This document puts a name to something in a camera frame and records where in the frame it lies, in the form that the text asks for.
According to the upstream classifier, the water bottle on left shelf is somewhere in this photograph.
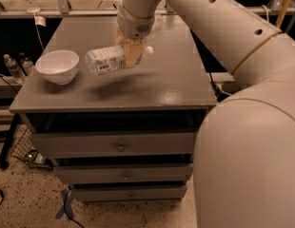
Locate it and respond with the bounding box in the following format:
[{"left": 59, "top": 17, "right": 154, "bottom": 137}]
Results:
[{"left": 4, "top": 54, "right": 26, "bottom": 85}]

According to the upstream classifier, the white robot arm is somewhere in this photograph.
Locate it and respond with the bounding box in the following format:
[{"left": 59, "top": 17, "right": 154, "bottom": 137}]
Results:
[{"left": 118, "top": 0, "right": 295, "bottom": 228}]

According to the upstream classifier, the black floor cable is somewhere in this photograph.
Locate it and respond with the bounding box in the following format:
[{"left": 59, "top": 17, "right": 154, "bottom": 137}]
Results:
[{"left": 63, "top": 187, "right": 86, "bottom": 228}]

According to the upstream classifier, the black tripod leg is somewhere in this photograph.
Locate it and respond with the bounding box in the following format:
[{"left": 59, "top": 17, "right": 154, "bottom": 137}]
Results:
[{"left": 0, "top": 114, "right": 20, "bottom": 170}]

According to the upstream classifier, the white bowl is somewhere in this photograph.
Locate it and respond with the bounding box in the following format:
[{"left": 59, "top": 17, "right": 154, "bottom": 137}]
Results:
[{"left": 35, "top": 50, "right": 79, "bottom": 85}]

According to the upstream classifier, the grey drawer cabinet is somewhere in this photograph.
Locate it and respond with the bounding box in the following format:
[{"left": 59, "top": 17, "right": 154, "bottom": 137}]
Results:
[{"left": 10, "top": 15, "right": 216, "bottom": 189}]

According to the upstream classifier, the middle grey drawer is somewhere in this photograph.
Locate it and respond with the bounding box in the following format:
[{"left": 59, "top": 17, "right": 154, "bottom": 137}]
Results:
[{"left": 54, "top": 163, "right": 193, "bottom": 184}]

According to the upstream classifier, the grey drawer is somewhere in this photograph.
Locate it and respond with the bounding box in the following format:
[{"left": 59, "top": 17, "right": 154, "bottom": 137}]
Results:
[
  {"left": 71, "top": 185, "right": 187, "bottom": 202},
  {"left": 54, "top": 163, "right": 193, "bottom": 184},
  {"left": 31, "top": 132, "right": 195, "bottom": 159}
]

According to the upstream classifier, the bottom grey drawer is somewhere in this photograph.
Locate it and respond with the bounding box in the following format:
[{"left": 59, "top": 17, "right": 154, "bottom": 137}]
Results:
[{"left": 71, "top": 185, "right": 187, "bottom": 202}]

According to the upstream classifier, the white lamp with tag cord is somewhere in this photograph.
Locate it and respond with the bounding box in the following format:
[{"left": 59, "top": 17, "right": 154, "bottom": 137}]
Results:
[{"left": 24, "top": 0, "right": 47, "bottom": 49}]

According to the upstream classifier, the top grey drawer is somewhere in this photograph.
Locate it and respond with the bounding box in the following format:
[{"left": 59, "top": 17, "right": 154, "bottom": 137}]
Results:
[{"left": 31, "top": 132, "right": 195, "bottom": 159}]

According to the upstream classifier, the wire mesh basket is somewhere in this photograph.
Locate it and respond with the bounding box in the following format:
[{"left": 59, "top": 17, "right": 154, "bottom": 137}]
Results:
[{"left": 11, "top": 128, "right": 53, "bottom": 169}]

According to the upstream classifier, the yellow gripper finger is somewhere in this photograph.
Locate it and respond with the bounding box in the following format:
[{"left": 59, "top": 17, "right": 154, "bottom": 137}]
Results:
[
  {"left": 124, "top": 39, "right": 144, "bottom": 68},
  {"left": 115, "top": 28, "right": 126, "bottom": 46}
]

